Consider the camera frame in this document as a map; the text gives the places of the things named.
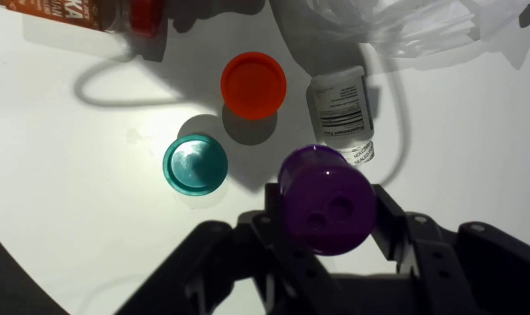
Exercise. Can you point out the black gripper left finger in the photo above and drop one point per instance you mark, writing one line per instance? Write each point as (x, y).
(246, 274)

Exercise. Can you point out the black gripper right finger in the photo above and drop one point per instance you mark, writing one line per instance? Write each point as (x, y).
(474, 268)

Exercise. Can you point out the purple play dough tub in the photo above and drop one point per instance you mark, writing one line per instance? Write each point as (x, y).
(325, 198)

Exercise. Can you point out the teal lid play dough tub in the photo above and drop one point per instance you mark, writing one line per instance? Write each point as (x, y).
(194, 165)

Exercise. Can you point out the red-orange lid play dough tub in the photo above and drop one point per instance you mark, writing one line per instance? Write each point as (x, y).
(252, 86)

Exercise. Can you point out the white plastic bag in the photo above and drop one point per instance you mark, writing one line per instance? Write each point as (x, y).
(404, 23)

